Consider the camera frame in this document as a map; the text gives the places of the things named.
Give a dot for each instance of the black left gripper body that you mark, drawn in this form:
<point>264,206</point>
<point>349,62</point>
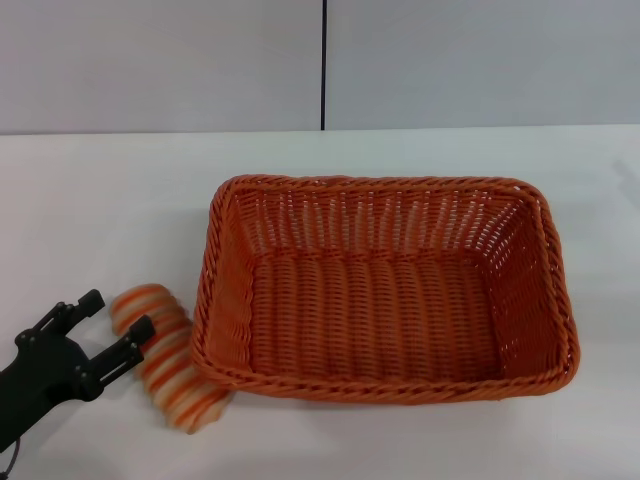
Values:
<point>55,360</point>

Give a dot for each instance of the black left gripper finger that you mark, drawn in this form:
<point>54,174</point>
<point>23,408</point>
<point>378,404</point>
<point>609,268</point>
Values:
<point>65,315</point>
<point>122,355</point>

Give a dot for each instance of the orange white striped bread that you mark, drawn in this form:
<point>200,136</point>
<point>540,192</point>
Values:
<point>170,385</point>

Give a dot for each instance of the orange woven plastic basket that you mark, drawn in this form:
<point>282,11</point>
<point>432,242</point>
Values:
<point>370,320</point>

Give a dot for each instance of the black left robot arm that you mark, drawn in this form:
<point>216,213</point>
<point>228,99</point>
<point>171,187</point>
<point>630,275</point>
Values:
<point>20,405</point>

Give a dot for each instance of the dark vertical wall strip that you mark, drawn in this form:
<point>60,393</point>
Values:
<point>324,65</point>

